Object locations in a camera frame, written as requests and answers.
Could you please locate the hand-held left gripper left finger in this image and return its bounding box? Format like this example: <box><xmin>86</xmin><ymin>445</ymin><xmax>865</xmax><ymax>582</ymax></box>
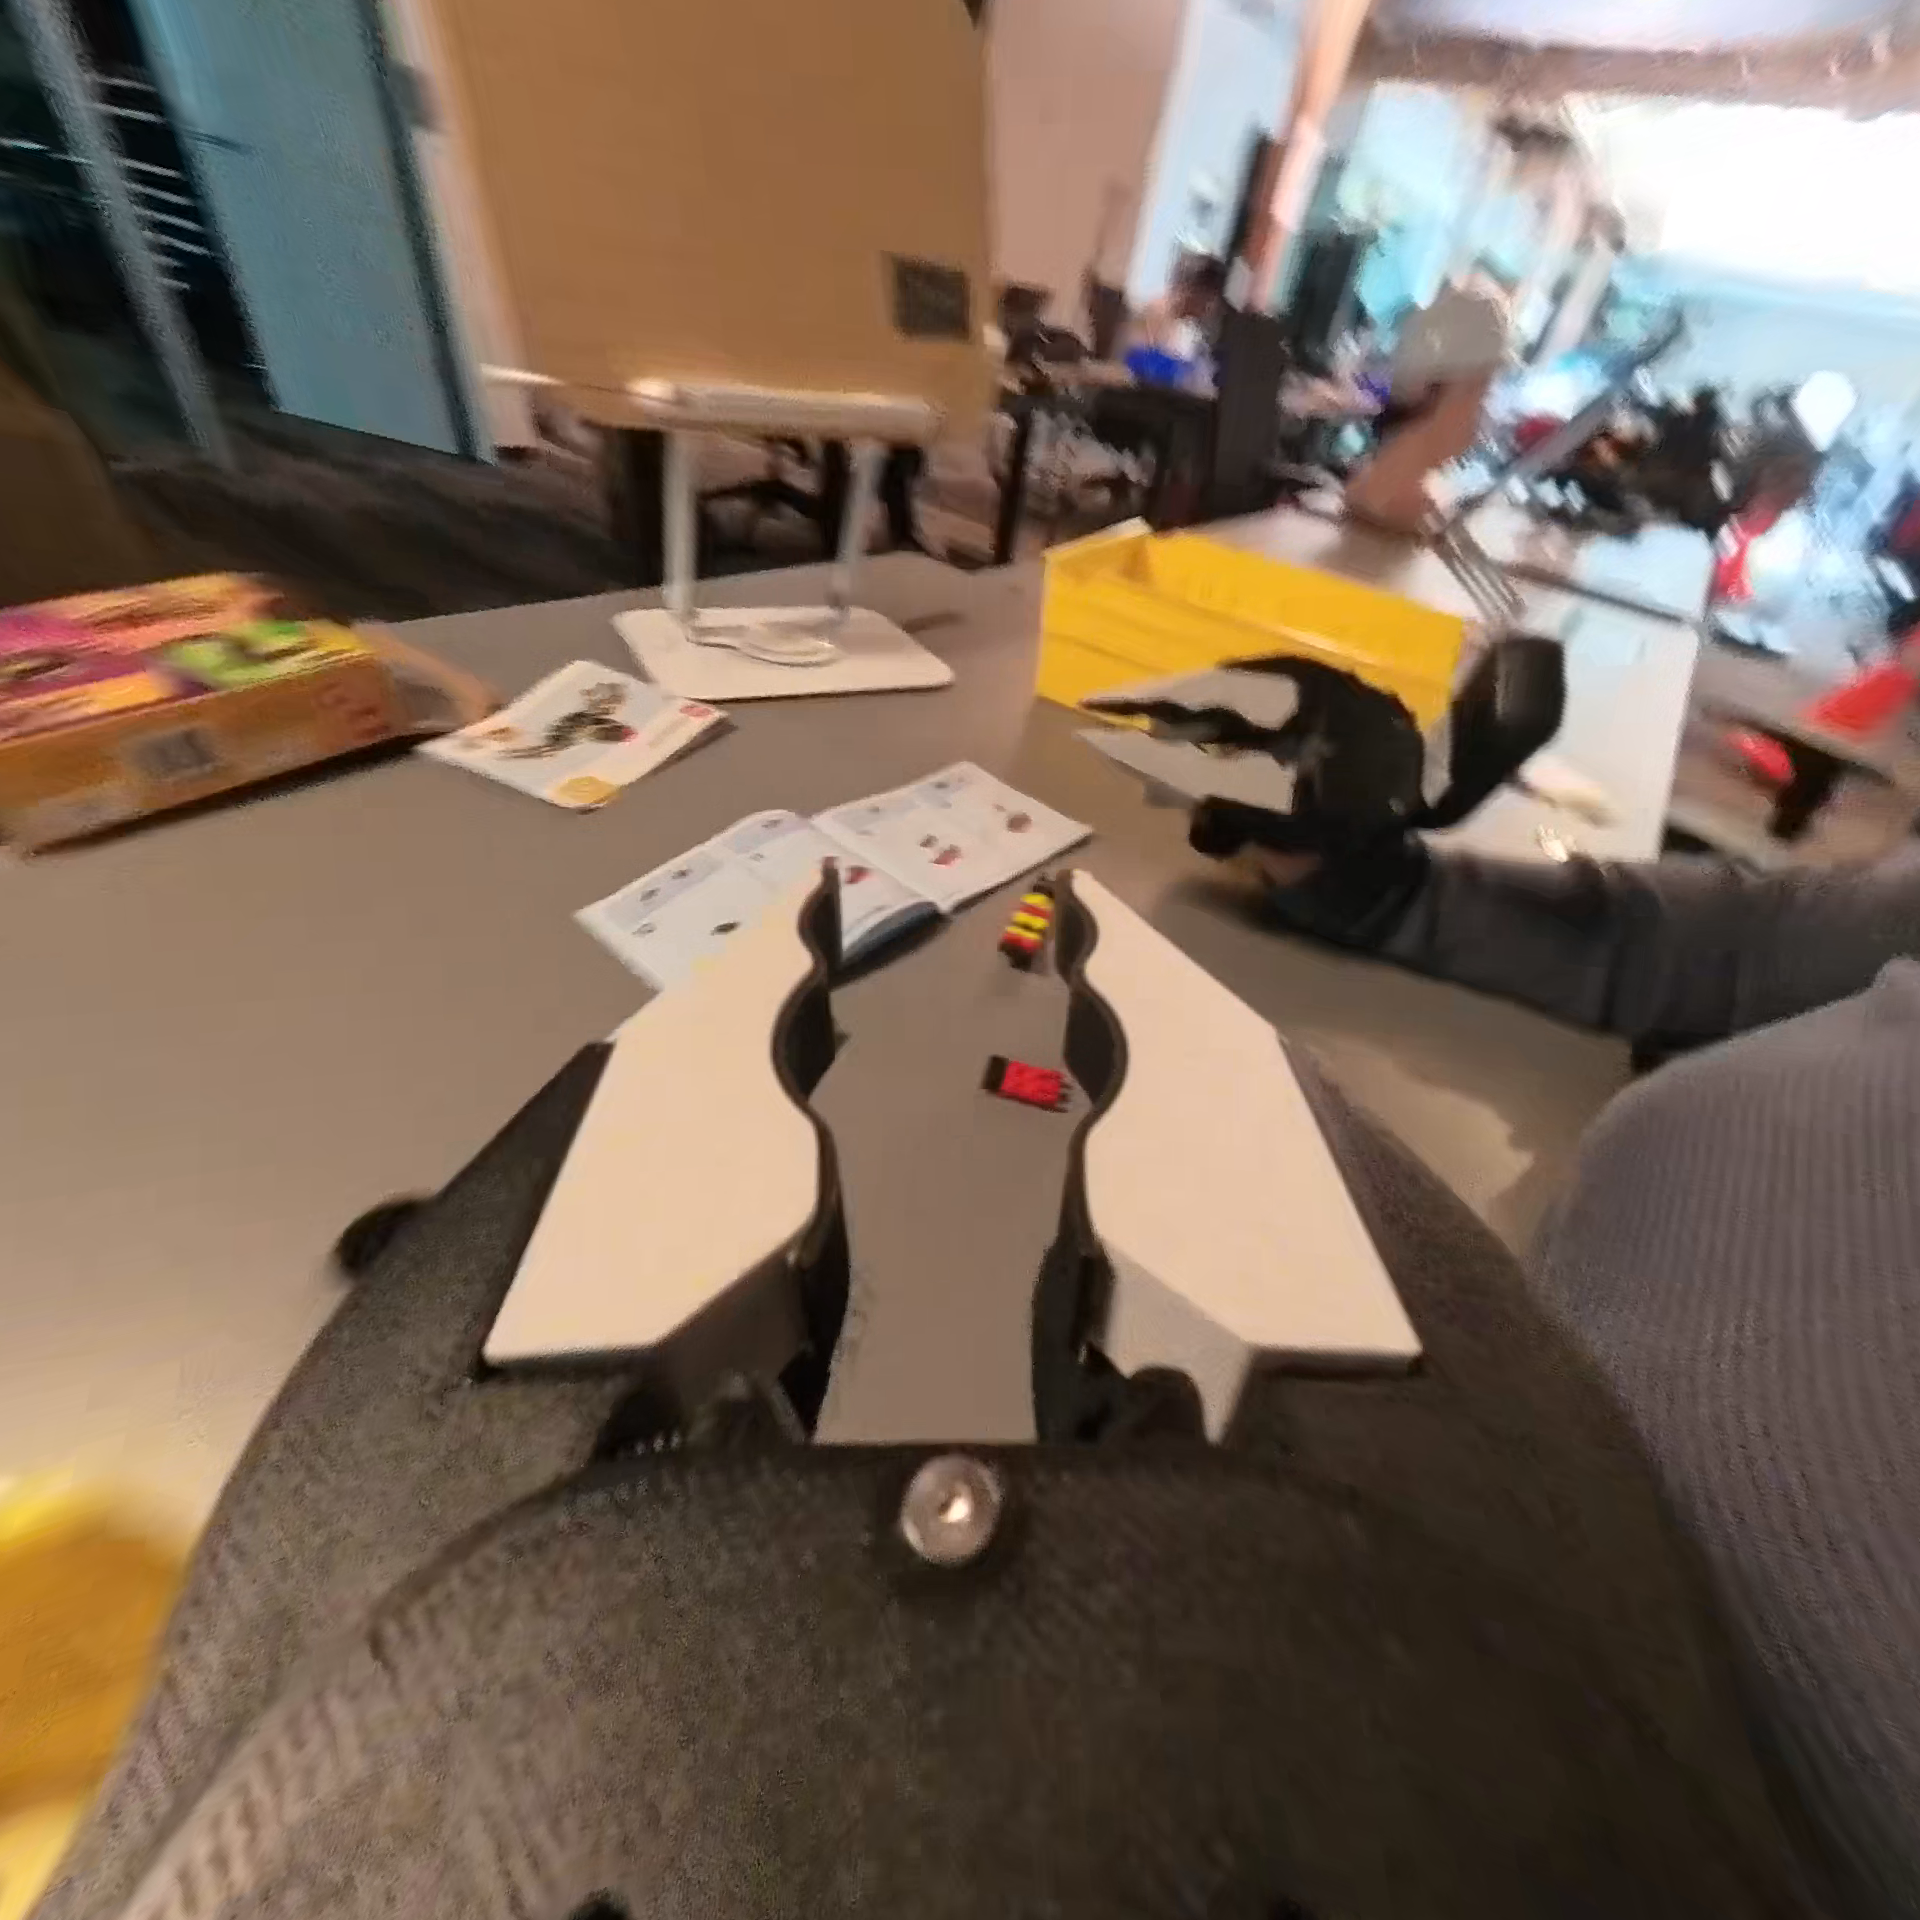
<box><xmin>479</xmin><ymin>861</ymin><xmax>845</xmax><ymax>1401</ymax></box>

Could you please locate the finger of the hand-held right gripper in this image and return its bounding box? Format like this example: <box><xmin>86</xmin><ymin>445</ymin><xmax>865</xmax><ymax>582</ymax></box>
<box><xmin>1076</xmin><ymin>667</ymin><xmax>1304</xmax><ymax>728</ymax></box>
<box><xmin>1073</xmin><ymin>728</ymin><xmax>1299</xmax><ymax>812</ymax></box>

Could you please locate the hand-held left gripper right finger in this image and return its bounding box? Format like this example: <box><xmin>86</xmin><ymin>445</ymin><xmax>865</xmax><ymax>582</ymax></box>
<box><xmin>1043</xmin><ymin>865</ymin><xmax>1424</xmax><ymax>1443</ymax></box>

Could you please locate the yellow plastic bin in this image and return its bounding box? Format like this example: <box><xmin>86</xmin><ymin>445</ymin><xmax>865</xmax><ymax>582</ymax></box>
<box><xmin>0</xmin><ymin>1470</ymin><xmax>190</xmax><ymax>1920</ymax></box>
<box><xmin>1035</xmin><ymin>517</ymin><xmax>1470</xmax><ymax>736</ymax></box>

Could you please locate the lego instruction booklet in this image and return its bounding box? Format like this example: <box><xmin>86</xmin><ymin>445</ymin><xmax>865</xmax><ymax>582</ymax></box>
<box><xmin>573</xmin><ymin>761</ymin><xmax>1095</xmax><ymax>993</ymax></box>

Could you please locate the small white lego leaflet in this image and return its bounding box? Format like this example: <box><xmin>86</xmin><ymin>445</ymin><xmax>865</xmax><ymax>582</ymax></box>
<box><xmin>420</xmin><ymin>661</ymin><xmax>731</xmax><ymax>812</ymax></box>

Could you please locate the colourful lego box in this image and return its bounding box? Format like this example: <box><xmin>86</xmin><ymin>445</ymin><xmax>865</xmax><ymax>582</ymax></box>
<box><xmin>0</xmin><ymin>568</ymin><xmax>496</xmax><ymax>856</ymax></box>

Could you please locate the small dark round disc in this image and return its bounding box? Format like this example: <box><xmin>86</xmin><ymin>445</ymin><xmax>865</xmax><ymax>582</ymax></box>
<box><xmin>336</xmin><ymin>1198</ymin><xmax>436</xmax><ymax>1277</ymax></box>

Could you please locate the black computer monitor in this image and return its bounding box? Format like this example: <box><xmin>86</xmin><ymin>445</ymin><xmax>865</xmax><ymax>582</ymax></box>
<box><xmin>1206</xmin><ymin>307</ymin><xmax>1292</xmax><ymax>512</ymax></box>

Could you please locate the person's dark grey clothing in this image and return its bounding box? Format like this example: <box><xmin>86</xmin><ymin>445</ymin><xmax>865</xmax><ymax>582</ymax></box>
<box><xmin>1529</xmin><ymin>960</ymin><xmax>1920</xmax><ymax>1920</ymax></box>

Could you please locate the wooden book stand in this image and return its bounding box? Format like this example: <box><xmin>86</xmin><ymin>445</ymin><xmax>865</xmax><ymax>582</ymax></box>
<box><xmin>427</xmin><ymin>0</ymin><xmax>1007</xmax><ymax>703</ymax></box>

